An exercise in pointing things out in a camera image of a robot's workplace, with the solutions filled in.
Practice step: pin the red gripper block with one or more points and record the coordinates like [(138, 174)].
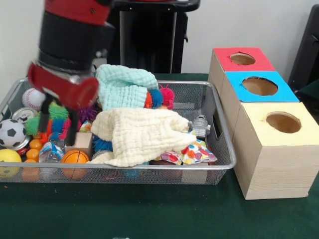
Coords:
[(64, 89)]

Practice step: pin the clear packet with blue print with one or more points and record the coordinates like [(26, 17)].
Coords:
[(51, 152)]

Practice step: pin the mint green waffle cloth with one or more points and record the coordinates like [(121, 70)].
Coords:
[(119, 87)]

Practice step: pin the cream waffle cloth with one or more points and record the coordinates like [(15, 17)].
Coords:
[(139, 134)]

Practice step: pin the white cloth with colourful dots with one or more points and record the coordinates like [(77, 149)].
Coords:
[(197, 152)]

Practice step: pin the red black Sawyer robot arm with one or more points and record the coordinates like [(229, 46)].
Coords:
[(69, 37)]

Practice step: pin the wooden box with three holes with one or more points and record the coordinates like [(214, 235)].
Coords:
[(274, 169)]

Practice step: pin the rainbow spiky caterpillar toy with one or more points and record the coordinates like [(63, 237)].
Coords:
[(58, 117)]

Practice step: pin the white baseball with red stitches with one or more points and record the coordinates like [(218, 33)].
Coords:
[(31, 99)]

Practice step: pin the light wooden cube block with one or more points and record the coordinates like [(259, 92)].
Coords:
[(83, 144)]

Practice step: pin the orange toy basketball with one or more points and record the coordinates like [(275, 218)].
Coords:
[(74, 158)]

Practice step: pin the black white soccer ball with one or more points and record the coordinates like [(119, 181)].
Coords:
[(12, 133)]

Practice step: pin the red blue orange pompom ball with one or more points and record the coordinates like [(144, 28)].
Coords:
[(162, 95)]

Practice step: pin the dark green table cloth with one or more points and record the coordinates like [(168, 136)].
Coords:
[(311, 92), (124, 214)]

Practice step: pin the black upright panel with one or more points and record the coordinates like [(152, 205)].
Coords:
[(306, 49)]

